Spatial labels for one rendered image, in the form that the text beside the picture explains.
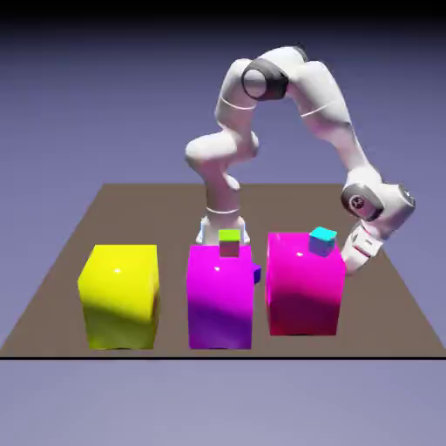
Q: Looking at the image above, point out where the small green cube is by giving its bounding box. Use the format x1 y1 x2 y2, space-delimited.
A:
218 228 242 259

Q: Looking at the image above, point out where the large yellow box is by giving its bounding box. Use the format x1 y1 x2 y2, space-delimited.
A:
77 244 161 350

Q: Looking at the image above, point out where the large pink box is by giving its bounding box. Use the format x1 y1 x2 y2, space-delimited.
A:
265 231 347 337

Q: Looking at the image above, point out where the small cyan cube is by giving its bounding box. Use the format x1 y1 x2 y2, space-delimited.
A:
308 226 338 258

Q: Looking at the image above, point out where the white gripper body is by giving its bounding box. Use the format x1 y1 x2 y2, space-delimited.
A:
340 222 383 277

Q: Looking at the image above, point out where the large magenta box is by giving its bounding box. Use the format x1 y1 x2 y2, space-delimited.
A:
186 244 253 350

